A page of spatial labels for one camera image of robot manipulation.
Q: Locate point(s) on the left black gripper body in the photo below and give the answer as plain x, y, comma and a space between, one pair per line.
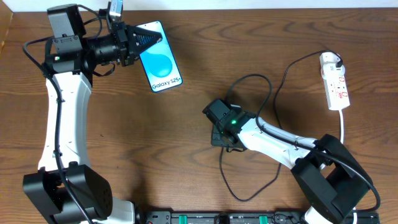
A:
126, 43

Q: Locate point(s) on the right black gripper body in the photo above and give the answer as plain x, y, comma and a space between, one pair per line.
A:
217, 137

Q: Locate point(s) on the blue Galaxy smartphone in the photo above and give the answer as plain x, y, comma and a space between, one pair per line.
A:
159, 62

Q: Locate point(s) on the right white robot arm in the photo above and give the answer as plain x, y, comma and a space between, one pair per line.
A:
330, 177

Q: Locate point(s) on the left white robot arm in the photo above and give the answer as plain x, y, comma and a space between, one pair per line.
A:
65, 189

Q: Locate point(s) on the white USB charger plug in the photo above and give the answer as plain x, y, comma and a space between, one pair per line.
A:
331, 65

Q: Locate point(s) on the white power strip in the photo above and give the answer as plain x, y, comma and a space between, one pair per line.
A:
336, 93

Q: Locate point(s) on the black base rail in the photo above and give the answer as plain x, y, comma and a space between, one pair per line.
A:
166, 217

